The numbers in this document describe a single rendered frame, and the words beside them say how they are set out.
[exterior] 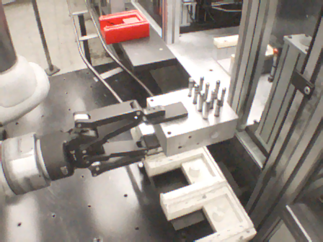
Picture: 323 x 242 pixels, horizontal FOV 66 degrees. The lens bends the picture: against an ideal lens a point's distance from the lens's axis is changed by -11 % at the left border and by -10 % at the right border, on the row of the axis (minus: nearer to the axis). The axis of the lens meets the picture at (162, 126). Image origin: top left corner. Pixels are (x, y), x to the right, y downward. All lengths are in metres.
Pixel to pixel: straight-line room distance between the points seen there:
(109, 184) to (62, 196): 0.14
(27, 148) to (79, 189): 0.44
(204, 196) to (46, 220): 0.45
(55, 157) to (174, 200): 0.26
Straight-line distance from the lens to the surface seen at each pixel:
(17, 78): 0.87
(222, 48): 0.86
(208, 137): 0.45
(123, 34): 0.97
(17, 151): 0.42
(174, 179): 0.64
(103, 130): 0.42
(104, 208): 0.79
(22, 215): 0.85
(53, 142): 0.42
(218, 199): 0.58
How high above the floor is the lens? 1.37
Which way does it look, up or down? 46 degrees down
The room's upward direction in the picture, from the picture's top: straight up
